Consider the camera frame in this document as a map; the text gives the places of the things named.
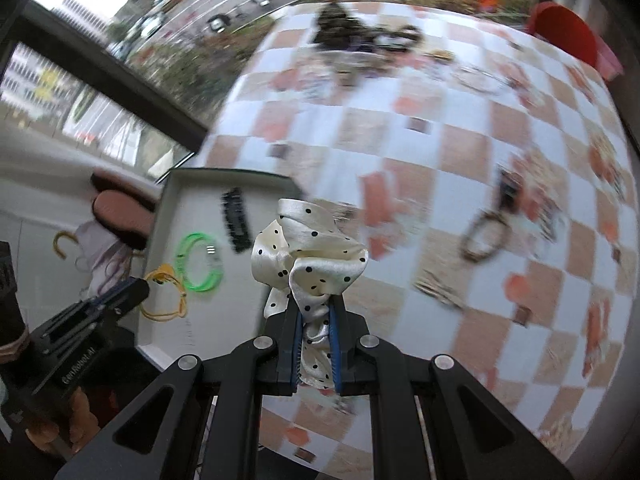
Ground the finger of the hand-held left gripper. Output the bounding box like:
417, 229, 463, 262
75, 276, 151, 322

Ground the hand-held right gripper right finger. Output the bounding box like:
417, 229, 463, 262
329, 299, 576, 480

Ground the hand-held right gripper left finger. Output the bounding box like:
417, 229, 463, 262
52, 304, 302, 480

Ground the white polka dot scrunchie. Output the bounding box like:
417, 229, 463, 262
251, 198, 370, 391

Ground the white shallow cardboard box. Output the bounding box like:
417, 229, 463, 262
136, 167, 306, 376

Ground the beige braided hair tie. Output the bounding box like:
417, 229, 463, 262
460, 210, 511, 263

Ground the pile of dark jewelry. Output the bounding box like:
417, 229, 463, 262
312, 2, 426, 56

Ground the person's left hand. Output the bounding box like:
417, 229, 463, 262
27, 387, 108, 461

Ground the white crumpled cloth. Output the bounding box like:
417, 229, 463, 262
75, 220, 146, 297

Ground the green translucent bangle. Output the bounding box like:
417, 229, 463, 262
175, 232, 224, 295

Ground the brown slipper with pink sole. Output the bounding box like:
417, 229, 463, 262
91, 171, 160, 251

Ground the cream rabbit hair clip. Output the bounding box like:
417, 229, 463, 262
412, 267, 467, 309

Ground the checkered printed tablecloth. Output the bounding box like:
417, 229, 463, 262
197, 2, 637, 467

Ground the cluster of mixed hair accessories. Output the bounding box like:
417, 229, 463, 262
525, 155, 572, 242

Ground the red plastic chair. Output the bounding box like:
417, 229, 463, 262
527, 2, 601, 68

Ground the pink plastic container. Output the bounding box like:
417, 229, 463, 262
595, 42, 624, 81

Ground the yellow cord hair tie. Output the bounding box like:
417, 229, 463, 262
139, 266, 190, 321

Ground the yellow wire hook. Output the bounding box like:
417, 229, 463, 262
53, 231, 76, 260

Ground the black ruffled hair tie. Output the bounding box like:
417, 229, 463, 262
220, 187, 251, 253

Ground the thin hoop necklace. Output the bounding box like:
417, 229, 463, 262
454, 64, 512, 95

